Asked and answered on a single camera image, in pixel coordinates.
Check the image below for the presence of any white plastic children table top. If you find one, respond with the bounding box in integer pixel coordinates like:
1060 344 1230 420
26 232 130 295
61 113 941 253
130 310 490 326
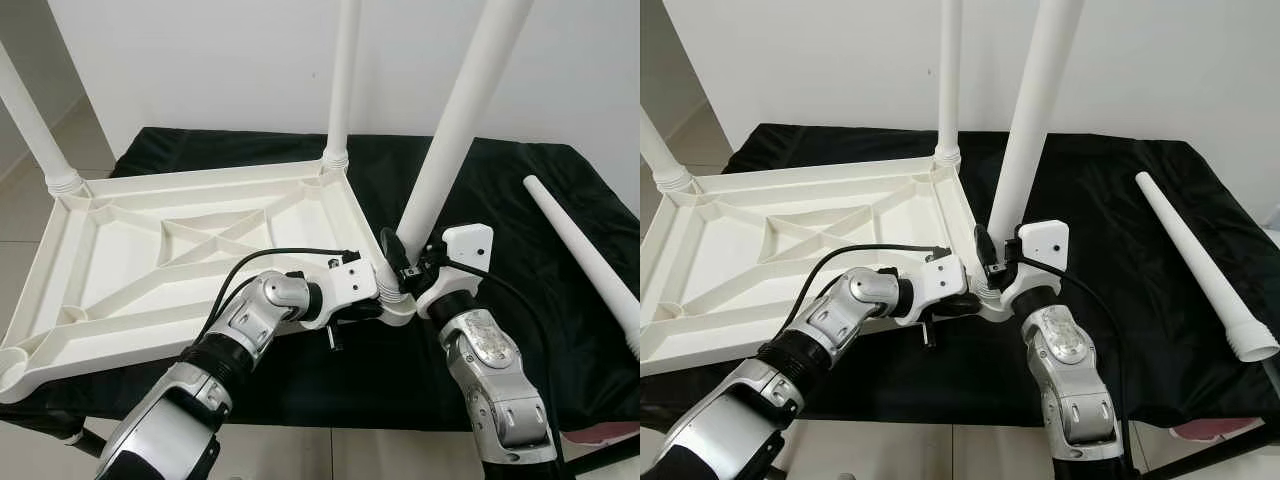
0 163 418 407
640 158 1013 380

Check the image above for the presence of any black table cloth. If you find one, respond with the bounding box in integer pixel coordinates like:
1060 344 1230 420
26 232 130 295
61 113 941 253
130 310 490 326
640 122 1280 429
0 126 641 433

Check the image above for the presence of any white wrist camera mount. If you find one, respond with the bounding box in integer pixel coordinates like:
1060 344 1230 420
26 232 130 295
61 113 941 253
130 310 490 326
999 219 1071 308
304 251 380 332
414 223 495 322
896 247 970 325

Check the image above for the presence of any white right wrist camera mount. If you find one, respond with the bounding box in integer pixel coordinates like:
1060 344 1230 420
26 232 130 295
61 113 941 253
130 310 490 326
414 223 495 322
999 219 1071 308

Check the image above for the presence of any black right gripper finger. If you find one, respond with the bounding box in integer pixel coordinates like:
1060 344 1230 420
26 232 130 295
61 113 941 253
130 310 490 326
973 223 998 288
380 226 411 293

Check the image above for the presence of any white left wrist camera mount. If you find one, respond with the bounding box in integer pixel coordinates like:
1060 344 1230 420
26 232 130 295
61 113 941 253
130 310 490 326
896 247 970 325
304 251 380 332

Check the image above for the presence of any white plastic table leg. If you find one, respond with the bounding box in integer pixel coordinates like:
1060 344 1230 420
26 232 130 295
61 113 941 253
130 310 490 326
378 0 537 299
934 0 964 168
321 0 362 172
0 40 88 197
1134 170 1280 364
975 0 1087 296
522 174 641 362
640 104 695 193

